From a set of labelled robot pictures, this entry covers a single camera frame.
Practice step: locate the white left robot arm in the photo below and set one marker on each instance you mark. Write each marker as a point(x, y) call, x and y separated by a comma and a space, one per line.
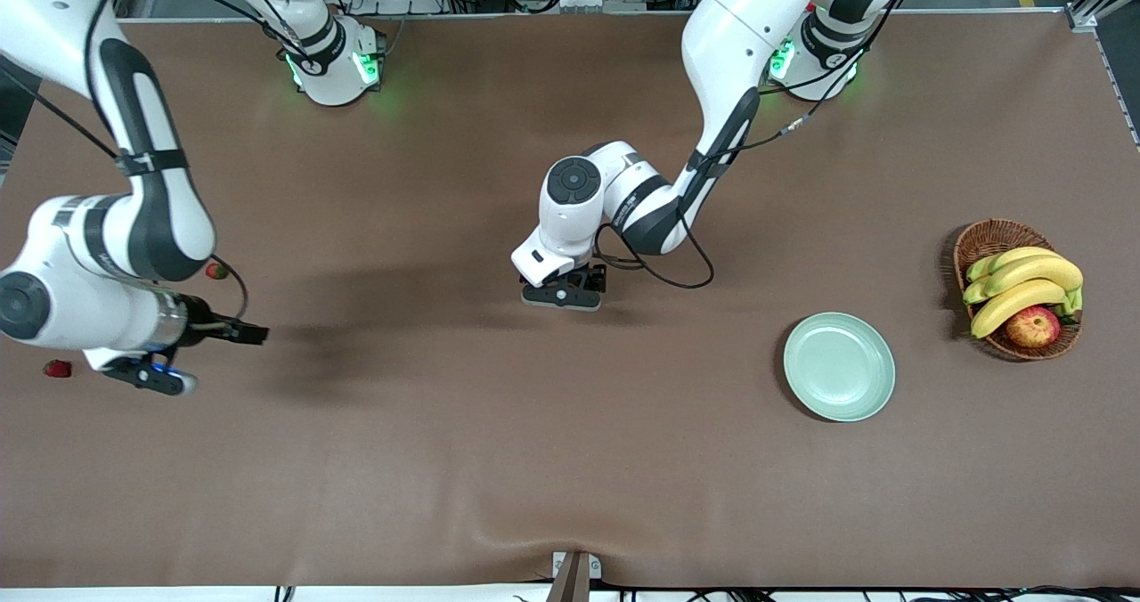
point(739, 41)

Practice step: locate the red strawberry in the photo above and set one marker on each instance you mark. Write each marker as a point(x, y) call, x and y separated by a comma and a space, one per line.
point(58, 369)
point(215, 271)

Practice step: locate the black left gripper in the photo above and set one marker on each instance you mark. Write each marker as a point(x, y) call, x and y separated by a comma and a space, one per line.
point(591, 276)

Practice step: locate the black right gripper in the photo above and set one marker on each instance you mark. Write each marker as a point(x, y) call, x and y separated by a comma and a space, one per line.
point(207, 327)

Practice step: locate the brown table mat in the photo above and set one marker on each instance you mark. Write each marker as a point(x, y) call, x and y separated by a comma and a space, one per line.
point(534, 451)

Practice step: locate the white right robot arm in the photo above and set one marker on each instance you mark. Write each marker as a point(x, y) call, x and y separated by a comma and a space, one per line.
point(53, 255)

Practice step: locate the red yellow apple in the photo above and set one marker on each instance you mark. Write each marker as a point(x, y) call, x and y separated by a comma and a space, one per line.
point(1033, 327)

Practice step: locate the brown wicker basket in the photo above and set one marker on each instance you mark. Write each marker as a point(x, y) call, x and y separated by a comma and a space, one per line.
point(989, 237)

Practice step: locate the white terminal block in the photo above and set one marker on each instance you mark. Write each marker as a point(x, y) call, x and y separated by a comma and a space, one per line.
point(588, 2)

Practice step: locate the yellow banana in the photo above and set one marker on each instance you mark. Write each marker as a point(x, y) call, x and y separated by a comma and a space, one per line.
point(1015, 304)
point(1006, 257)
point(973, 292)
point(1038, 272)

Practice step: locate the light green round plate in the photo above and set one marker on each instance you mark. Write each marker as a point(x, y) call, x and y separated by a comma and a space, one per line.
point(837, 366)

